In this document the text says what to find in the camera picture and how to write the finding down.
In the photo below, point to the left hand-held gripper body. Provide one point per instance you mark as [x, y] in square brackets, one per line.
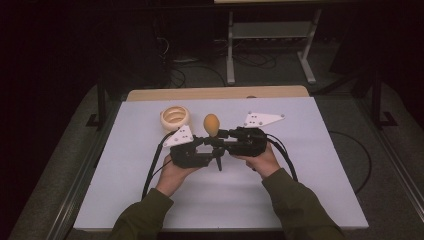
[188, 153]

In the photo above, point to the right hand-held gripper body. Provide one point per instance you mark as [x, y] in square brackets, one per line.
[248, 141]

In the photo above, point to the person's right hand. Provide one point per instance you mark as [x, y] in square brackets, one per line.
[261, 163]

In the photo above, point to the person's left hand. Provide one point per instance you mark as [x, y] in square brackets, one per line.
[173, 176]

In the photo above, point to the black metal stand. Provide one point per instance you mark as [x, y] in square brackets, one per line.
[380, 106]
[100, 106]

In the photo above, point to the grey metal stand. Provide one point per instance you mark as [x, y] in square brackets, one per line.
[271, 31]

